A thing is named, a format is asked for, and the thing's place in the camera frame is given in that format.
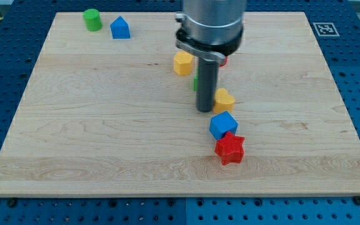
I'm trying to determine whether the green star block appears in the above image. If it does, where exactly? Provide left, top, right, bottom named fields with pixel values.
left=192, top=69, right=198, bottom=92

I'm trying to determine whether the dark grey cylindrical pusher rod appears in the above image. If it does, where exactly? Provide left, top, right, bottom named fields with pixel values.
left=196, top=57, right=219, bottom=113

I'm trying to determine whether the red star block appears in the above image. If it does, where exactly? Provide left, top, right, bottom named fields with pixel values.
left=214, top=131, right=245, bottom=166

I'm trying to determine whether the black clamp with metal bracket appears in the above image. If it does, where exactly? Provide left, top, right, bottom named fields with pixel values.
left=175, top=12, right=244, bottom=64

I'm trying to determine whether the white fiducial marker tag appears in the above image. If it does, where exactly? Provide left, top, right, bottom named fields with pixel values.
left=313, top=22, right=339, bottom=37

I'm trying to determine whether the yellow hexagon block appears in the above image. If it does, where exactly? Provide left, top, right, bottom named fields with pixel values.
left=173, top=51, right=194, bottom=76

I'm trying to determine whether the yellow heart block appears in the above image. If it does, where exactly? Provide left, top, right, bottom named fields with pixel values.
left=212, top=88, right=236, bottom=114

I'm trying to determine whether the red block behind arm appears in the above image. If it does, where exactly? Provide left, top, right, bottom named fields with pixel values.
left=219, top=56, right=228, bottom=67

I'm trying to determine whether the green cylinder block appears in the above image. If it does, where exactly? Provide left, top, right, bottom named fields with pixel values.
left=82, top=9, right=103, bottom=32

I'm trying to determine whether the blue house-shaped block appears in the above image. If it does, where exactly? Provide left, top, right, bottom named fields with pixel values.
left=110, top=16, right=131, bottom=39

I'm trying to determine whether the blue cube block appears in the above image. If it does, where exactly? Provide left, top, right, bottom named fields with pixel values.
left=209, top=111, right=238, bottom=140

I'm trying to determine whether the wooden board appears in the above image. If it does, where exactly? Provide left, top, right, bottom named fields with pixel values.
left=0, top=12, right=360, bottom=198

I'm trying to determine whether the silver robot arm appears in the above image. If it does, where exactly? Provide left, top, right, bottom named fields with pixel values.
left=175, top=0, right=248, bottom=113

